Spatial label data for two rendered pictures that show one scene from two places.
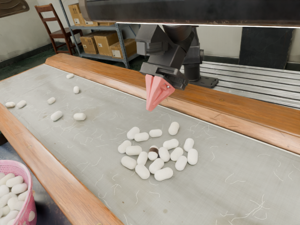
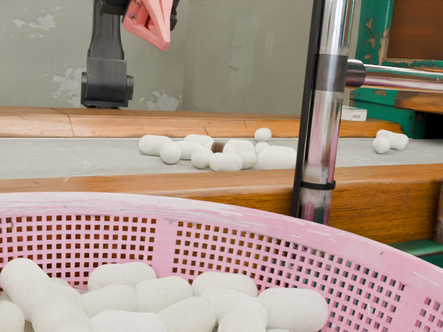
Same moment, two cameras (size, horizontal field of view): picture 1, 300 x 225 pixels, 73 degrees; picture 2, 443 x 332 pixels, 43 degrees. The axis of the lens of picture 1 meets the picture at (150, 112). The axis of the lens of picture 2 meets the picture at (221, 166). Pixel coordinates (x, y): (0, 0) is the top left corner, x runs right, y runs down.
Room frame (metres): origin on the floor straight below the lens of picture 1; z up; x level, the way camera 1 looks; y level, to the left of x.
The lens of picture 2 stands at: (-0.03, 0.35, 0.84)
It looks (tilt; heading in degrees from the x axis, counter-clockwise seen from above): 10 degrees down; 278
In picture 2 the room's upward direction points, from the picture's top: 5 degrees clockwise
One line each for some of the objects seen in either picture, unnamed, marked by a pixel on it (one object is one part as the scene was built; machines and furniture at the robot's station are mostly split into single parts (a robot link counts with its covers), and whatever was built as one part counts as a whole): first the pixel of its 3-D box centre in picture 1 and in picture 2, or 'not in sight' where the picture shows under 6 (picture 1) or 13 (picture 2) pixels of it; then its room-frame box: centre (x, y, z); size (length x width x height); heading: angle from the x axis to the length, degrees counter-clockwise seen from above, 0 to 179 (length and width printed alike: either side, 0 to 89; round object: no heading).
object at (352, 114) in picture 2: not in sight; (346, 112); (-0.10, -0.63, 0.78); 0.06 x 0.04 x 0.02; 131
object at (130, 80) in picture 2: not in sight; (106, 91); (0.32, -0.62, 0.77); 0.09 x 0.06 x 0.06; 24
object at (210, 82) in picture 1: (192, 72); not in sight; (0.74, -0.20, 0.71); 0.20 x 0.07 x 0.08; 46
